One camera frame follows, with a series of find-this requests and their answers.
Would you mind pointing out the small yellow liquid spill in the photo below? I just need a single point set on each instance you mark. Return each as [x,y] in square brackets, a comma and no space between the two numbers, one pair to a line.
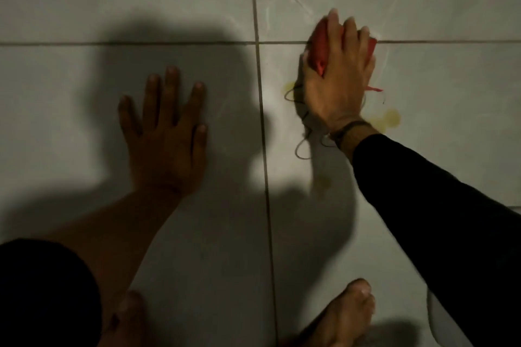
[289,88]

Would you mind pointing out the person's right little finger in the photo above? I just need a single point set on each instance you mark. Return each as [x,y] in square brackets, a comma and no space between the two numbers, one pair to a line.
[369,64]

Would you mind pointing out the red frayed cleaning cloth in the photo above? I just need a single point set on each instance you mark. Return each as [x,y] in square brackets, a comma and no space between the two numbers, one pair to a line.
[318,45]

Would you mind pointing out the person's foot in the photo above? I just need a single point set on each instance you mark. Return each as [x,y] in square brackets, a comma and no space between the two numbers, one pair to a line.
[344,314]
[124,322]

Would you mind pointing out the person's left hand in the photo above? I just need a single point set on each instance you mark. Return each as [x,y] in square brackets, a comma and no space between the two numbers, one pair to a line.
[165,155]

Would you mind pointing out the person's right thumb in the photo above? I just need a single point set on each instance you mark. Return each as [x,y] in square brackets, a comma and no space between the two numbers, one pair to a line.
[307,74]

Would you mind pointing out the person's left forearm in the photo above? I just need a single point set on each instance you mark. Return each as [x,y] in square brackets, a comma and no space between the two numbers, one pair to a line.
[118,245]

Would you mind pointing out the person's right middle finger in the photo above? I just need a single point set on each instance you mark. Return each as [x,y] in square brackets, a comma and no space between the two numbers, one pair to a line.
[350,37]

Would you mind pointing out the large yellow liquid spill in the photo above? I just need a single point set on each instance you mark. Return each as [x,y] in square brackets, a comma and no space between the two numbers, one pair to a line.
[386,120]

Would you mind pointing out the person's right hand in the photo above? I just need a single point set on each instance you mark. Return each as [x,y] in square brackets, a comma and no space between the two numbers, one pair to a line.
[336,86]

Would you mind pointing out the person's left middle finger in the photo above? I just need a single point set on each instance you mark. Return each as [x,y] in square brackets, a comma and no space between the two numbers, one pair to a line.
[171,92]

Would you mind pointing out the person's left foot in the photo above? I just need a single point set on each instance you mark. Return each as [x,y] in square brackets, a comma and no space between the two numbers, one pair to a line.
[124,322]

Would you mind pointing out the person's right forearm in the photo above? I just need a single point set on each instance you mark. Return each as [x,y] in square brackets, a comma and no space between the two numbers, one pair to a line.
[439,228]

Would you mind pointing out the person's left little finger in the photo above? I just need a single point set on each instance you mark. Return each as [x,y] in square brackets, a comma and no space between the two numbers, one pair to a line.
[128,115]

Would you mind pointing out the person's right foot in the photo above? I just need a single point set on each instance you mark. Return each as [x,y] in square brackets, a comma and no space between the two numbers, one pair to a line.
[344,314]

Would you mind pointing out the person's left thumb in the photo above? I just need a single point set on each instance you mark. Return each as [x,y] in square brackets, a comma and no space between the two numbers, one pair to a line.
[200,143]

